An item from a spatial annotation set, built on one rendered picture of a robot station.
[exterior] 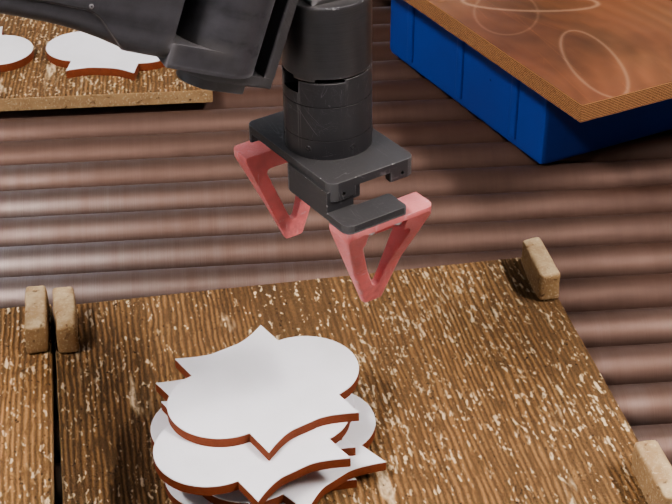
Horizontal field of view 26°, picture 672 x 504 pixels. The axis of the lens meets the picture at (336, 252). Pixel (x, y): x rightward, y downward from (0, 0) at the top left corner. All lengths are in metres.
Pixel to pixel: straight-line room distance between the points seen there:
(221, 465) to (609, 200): 0.56
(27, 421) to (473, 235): 0.45
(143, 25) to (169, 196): 0.57
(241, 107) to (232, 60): 0.70
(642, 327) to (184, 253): 0.40
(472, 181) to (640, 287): 0.23
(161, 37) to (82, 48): 0.79
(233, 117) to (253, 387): 0.55
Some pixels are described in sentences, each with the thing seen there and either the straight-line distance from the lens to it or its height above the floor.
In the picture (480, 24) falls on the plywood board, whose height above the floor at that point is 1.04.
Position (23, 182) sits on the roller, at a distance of 1.44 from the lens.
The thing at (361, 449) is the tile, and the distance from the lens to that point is 1.02.
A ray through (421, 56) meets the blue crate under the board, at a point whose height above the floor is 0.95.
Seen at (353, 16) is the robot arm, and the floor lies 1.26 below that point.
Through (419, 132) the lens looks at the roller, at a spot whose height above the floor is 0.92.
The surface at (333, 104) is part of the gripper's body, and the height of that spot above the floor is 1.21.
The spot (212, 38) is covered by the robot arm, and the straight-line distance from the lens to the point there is 0.85.
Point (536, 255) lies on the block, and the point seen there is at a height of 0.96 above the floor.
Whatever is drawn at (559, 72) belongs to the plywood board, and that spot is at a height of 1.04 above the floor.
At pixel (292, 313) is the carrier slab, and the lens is 1.18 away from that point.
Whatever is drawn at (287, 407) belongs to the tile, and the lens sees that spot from 1.01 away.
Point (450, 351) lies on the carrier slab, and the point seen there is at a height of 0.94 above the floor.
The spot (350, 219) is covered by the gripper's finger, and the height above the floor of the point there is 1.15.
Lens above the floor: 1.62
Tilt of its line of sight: 33 degrees down
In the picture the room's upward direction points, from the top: straight up
